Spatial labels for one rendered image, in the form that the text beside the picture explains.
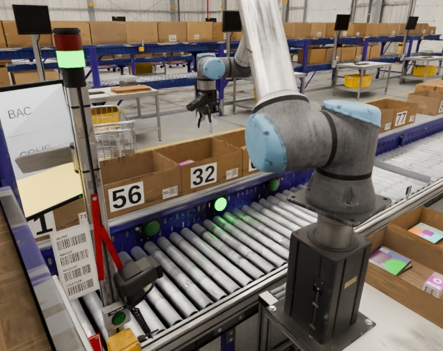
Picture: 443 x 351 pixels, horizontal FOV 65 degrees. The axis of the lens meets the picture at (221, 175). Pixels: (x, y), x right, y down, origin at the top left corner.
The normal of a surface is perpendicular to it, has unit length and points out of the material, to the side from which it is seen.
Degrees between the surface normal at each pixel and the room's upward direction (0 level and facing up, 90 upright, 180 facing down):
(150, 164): 89
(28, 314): 0
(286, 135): 57
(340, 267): 90
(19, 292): 0
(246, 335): 0
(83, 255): 90
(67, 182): 86
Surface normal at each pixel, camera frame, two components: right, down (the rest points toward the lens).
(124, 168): 0.60, 0.31
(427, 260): -0.80, 0.21
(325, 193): -0.65, -0.07
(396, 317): 0.00, -0.92
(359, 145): 0.26, 0.37
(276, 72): -0.05, -0.23
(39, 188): 0.84, 0.15
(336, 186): -0.43, 0.00
